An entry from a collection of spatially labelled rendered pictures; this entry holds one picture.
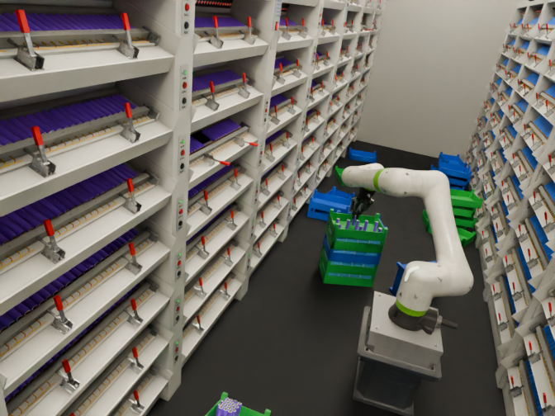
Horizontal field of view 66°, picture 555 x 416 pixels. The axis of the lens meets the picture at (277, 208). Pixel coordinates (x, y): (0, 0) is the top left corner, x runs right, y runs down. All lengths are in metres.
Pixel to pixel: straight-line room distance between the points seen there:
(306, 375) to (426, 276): 0.72
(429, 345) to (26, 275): 1.35
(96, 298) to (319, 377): 1.14
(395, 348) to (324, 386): 0.41
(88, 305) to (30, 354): 0.18
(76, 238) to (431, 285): 1.21
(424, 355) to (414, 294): 0.23
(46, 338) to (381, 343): 1.15
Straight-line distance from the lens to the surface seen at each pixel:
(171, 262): 1.44
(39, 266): 1.01
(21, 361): 1.09
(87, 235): 1.09
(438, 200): 1.86
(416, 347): 1.74
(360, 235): 2.43
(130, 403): 1.72
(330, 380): 2.03
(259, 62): 1.85
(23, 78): 0.85
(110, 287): 1.24
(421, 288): 1.68
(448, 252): 1.80
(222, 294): 2.14
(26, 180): 0.91
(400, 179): 1.78
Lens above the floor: 1.47
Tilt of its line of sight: 26 degrees down
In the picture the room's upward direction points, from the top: 8 degrees clockwise
